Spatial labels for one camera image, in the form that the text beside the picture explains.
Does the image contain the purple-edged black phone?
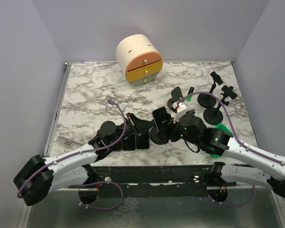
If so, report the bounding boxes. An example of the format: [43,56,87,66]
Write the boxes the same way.
[111,142,122,152]

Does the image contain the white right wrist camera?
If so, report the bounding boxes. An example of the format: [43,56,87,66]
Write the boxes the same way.
[171,102,188,123]

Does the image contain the aluminium frame rail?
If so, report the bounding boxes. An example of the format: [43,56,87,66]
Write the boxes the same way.
[236,182,274,190]

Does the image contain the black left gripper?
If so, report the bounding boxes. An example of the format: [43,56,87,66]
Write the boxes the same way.
[109,112,155,146]

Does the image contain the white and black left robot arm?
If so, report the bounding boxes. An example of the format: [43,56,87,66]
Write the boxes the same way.
[13,113,155,206]

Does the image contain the black back phone stand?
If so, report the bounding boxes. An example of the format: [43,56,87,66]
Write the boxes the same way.
[149,127,165,145]

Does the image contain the clear plastic ruler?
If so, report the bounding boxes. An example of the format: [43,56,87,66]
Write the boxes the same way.
[55,136,83,148]

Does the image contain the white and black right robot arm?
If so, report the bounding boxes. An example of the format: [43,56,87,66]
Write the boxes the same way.
[152,112,285,198]

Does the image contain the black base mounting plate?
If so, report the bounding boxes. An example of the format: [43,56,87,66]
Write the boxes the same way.
[57,165,237,203]

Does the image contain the white-edged back phone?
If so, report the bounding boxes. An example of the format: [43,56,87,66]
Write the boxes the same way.
[152,106,171,132]

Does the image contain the green plastic bin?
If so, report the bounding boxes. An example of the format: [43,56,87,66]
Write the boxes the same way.
[208,123,234,158]

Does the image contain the brown round phone stand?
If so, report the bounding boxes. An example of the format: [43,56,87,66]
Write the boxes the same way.
[167,86,183,113]

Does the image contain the round cream drawer cabinet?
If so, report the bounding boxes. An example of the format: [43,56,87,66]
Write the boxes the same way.
[115,34,163,86]

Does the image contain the black round-base phone stand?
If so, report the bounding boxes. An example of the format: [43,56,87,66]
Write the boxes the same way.
[197,71,223,108]

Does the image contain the green-capped marker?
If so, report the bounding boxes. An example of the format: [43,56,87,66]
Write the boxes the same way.
[186,86,194,101]

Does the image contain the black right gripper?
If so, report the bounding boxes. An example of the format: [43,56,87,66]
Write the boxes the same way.
[157,111,200,146]

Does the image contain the grey-cased phone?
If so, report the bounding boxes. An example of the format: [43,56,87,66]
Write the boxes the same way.
[135,132,150,150]

